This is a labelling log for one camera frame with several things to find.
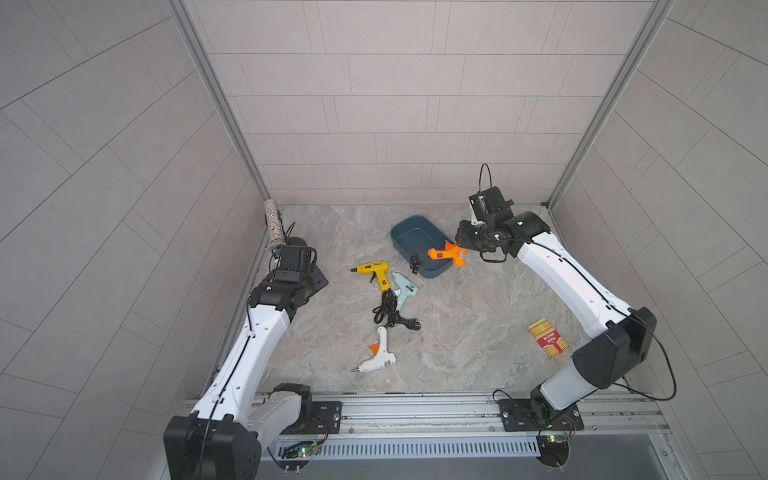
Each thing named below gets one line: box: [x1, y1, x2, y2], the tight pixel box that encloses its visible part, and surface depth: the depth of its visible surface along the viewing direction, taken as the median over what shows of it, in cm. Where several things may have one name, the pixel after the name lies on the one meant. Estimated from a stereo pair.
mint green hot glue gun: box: [392, 272, 419, 312], surface depth 93 cm
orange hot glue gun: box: [427, 240, 468, 267], surface depth 77 cm
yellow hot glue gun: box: [350, 261, 391, 292], surface depth 98 cm
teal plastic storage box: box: [390, 215, 454, 279], surface depth 107 cm
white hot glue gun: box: [351, 326, 397, 373], surface depth 80 cm
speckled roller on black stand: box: [264, 199, 286, 247], surface depth 88 cm
